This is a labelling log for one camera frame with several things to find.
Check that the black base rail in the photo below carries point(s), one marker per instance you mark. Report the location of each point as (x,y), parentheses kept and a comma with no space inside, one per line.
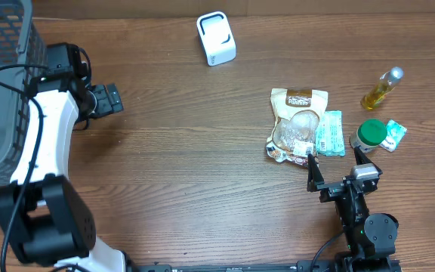
(240,268)

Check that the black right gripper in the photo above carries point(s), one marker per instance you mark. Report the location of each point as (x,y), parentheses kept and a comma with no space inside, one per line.
(331,190)

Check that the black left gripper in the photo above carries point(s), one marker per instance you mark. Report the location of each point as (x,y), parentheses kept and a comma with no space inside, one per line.
(106,106)

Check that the green white Knorr jar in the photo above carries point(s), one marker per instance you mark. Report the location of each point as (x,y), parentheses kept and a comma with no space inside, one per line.
(369,135)

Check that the white barcode scanner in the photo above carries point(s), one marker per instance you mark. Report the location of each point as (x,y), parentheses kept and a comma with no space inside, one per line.
(216,38)

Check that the brown white snack bag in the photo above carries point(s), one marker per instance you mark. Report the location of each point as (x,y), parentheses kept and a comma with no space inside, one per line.
(297,116)

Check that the green tissue pack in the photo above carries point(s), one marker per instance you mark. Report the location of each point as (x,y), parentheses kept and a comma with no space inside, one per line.
(395,133)

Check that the yellow Vim bottle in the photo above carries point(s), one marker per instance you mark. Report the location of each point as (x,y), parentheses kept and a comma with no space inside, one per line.
(385,85)

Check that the teal wet wipes packet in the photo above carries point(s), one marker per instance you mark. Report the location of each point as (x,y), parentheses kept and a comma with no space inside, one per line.
(329,134)

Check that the grey plastic mesh basket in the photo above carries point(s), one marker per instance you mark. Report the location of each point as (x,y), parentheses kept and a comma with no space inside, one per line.
(22,54)

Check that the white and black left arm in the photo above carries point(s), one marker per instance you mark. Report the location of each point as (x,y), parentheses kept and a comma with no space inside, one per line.
(44,220)

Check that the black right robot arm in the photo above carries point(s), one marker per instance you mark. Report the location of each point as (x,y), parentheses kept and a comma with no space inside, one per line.
(370,237)

